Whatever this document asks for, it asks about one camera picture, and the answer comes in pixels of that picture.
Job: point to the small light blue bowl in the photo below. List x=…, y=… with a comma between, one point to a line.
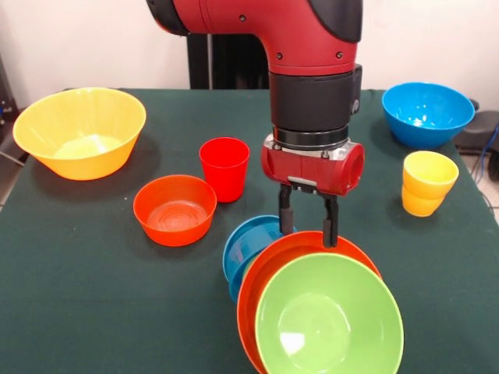
x=253, y=220

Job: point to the wide shallow red-orange bowl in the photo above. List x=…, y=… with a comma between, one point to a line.
x=249, y=296

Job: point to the black equipment box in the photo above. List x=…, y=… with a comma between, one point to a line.
x=6, y=97

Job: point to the dark green tablecloth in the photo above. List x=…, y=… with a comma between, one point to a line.
x=97, y=311

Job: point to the red cup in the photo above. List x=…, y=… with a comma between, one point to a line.
x=224, y=175

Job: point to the large orange bowl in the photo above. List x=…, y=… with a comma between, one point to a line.
x=78, y=163

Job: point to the large green bowl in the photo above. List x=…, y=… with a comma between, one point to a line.
x=331, y=319

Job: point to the large blue bowl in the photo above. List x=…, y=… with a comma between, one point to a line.
x=425, y=105

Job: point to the small red-orange bowl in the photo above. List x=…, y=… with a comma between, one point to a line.
x=175, y=233

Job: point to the yellow cup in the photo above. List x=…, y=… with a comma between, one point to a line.
x=425, y=195

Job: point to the small green bowl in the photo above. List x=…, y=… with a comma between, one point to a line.
x=249, y=269

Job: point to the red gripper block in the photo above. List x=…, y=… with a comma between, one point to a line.
x=312, y=169

